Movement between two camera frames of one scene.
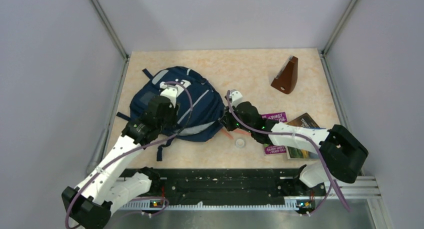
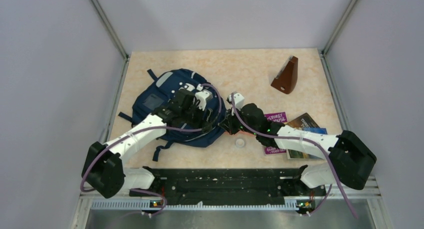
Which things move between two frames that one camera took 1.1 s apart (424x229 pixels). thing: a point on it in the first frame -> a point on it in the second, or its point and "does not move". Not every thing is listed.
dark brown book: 303,121 does not move
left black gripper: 174,111 -> 200,122
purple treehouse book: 269,149 does not move
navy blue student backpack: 201,113 does not move
